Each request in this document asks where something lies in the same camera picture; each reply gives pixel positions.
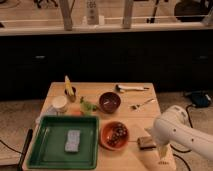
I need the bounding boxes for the white round container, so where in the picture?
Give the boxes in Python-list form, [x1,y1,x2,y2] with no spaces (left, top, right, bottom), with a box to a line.
[52,96,68,113]

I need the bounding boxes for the black cable on floor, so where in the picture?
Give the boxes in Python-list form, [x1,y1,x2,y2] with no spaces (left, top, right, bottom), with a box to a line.
[170,103,198,171]

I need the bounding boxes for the blue-grey sponge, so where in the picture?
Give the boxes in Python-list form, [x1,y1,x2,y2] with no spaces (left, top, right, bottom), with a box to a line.
[65,130,81,152]

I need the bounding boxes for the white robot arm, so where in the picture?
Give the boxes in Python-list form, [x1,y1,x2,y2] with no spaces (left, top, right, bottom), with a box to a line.
[147,105,213,161]

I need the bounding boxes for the green leafy toy vegetable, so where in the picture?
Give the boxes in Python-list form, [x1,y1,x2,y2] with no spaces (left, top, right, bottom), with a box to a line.
[80,97,97,115]

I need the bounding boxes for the purple bowl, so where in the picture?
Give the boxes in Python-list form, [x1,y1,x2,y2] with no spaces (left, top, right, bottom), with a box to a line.
[99,92,121,114]

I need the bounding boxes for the green plastic tray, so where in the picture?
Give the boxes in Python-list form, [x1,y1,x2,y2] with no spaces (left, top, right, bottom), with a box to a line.
[27,116,99,170]

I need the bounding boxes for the black rod left of table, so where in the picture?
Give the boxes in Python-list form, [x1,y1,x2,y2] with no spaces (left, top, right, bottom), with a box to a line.
[17,129,33,171]

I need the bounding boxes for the orange toy carrot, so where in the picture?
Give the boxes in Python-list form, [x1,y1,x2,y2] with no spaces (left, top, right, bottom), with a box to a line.
[71,110,82,116]

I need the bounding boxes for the silver fork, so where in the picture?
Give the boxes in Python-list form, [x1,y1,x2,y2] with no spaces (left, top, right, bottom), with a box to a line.
[130,99,155,110]

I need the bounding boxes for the dark blue floor device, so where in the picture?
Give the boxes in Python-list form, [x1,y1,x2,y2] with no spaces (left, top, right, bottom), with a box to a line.
[184,91,211,108]

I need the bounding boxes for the orange bowl with beads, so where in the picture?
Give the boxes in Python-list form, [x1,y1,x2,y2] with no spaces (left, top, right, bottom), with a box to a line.
[99,121,130,151]

